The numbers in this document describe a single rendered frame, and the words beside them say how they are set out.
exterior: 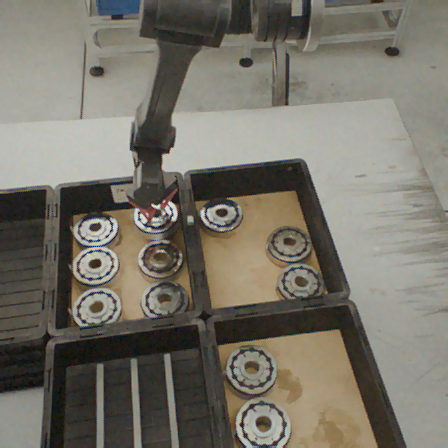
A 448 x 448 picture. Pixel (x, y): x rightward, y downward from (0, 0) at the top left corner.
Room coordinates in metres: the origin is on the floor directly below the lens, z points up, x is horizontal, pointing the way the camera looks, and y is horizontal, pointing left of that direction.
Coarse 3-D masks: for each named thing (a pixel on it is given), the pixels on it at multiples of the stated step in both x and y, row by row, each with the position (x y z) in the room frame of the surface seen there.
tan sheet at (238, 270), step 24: (288, 192) 0.93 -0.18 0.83; (264, 216) 0.85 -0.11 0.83; (288, 216) 0.85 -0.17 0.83; (216, 240) 0.78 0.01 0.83; (240, 240) 0.78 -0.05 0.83; (264, 240) 0.78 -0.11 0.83; (216, 264) 0.71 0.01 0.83; (240, 264) 0.71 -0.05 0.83; (264, 264) 0.71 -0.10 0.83; (312, 264) 0.71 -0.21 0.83; (216, 288) 0.64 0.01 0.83; (240, 288) 0.64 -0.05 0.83; (264, 288) 0.64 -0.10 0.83
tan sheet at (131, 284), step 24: (120, 216) 0.85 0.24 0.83; (120, 240) 0.78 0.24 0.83; (144, 240) 0.78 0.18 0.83; (168, 240) 0.78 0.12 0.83; (120, 264) 0.71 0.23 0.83; (72, 288) 0.64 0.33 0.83; (120, 288) 0.64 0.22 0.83; (144, 288) 0.64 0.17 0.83; (72, 312) 0.58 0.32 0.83; (96, 312) 0.58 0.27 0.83
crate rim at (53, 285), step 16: (128, 176) 0.89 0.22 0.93; (176, 176) 0.89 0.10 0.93; (192, 240) 0.70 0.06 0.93; (192, 256) 0.66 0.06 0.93; (192, 272) 0.62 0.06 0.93; (48, 320) 0.51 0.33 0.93; (128, 320) 0.51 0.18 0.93; (144, 320) 0.51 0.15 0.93; (160, 320) 0.51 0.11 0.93; (176, 320) 0.51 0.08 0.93
